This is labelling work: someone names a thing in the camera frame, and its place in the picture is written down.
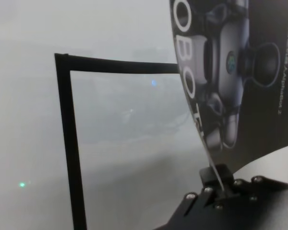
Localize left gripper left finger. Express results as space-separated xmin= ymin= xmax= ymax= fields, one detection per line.
xmin=198 ymin=166 xmax=222 ymax=193

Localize black robot print poster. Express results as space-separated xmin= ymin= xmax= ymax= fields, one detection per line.
xmin=169 ymin=0 xmax=288 ymax=191

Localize short black tape strip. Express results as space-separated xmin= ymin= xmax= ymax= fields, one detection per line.
xmin=54 ymin=53 xmax=88 ymax=230

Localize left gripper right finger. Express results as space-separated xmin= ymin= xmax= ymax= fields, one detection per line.
xmin=214 ymin=163 xmax=236 ymax=199

